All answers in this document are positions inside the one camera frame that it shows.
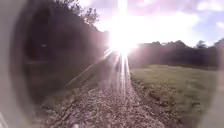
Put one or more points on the row of dark trees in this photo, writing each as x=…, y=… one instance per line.
x=173, y=53

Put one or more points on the robot's own part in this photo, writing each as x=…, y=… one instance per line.
x=76, y=126

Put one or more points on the grey gravel path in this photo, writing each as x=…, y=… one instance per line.
x=106, y=110

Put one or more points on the green grass field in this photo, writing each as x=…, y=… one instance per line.
x=173, y=83

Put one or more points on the grass verge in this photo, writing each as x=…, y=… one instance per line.
x=46, y=76

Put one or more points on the wood of dark trees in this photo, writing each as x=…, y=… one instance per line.
x=66, y=33

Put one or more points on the pale path edging strip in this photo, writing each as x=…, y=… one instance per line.
x=83, y=72

